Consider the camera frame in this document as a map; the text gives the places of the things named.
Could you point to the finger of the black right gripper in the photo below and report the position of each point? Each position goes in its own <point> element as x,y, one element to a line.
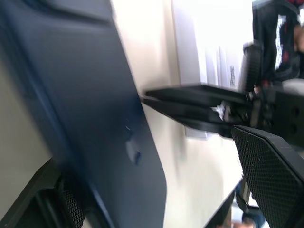
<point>202,93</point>
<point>190,116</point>

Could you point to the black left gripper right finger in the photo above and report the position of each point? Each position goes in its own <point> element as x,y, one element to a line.
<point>273,180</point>

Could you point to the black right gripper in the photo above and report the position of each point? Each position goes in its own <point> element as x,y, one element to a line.
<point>278,114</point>

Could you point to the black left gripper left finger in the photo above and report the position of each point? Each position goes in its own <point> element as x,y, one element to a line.
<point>28,209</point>

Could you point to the white phone box lid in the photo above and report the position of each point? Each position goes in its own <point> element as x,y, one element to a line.
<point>196,133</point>

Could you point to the white phone box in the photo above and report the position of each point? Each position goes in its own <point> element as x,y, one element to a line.
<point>204,40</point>

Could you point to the black ribbed chair part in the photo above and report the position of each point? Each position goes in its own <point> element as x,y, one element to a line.
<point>253,66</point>

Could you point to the person in black shirt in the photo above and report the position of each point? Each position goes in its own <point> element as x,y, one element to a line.
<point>270,38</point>

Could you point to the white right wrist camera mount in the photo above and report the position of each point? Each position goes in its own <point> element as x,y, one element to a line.
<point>293,86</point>

